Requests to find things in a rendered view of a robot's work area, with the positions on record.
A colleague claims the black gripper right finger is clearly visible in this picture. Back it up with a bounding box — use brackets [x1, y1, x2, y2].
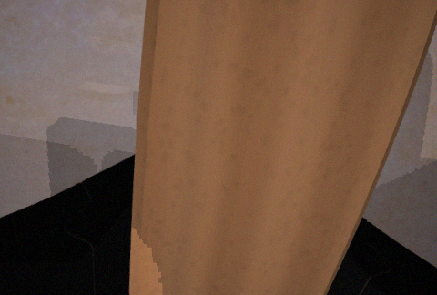
[327, 218, 437, 295]

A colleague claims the wooden board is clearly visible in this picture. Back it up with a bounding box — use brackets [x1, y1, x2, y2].
[128, 0, 437, 295]

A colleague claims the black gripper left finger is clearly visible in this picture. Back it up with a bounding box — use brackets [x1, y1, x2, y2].
[0, 154, 135, 295]

